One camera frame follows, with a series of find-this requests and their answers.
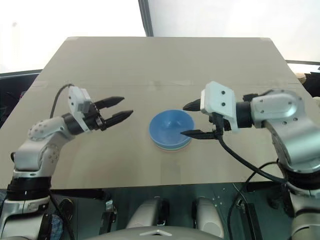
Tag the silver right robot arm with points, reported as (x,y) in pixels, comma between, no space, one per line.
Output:
(282,112)

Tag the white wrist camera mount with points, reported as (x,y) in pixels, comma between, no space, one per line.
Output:
(220,102)
(76,96)

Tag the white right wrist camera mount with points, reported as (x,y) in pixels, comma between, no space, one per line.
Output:
(220,102)

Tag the black table frame bar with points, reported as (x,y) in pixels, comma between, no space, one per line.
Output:
(77,193)

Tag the pink bowl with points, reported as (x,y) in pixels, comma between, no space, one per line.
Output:
(172,150)

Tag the dark background furniture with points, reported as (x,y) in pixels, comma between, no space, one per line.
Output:
(312,82)

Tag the blue bowl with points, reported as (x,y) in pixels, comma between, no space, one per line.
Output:
(170,127)

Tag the dark background desk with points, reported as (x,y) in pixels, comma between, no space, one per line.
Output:
(15,95)

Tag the dark grey upright post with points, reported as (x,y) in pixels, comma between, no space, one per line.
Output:
(146,17)

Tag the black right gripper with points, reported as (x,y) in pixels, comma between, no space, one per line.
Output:
(218,125)

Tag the white robot leg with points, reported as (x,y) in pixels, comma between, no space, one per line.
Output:
(208,215)
(146,212)

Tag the silver robot torso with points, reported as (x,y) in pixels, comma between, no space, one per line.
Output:
(160,233)

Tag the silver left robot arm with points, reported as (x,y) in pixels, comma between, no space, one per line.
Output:
(37,150)

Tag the beige round object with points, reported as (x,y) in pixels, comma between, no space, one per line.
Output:
(300,77)

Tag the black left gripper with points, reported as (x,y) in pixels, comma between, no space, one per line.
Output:
(96,121)

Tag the blue patterned object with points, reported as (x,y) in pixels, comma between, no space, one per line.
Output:
(55,226)

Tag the white right robot leg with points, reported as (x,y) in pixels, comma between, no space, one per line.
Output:
(208,215)

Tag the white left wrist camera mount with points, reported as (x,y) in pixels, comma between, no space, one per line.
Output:
(76,96)

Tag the white left robot leg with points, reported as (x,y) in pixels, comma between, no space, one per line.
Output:
(146,212)

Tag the green bowl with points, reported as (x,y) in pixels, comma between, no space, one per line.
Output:
(172,148)

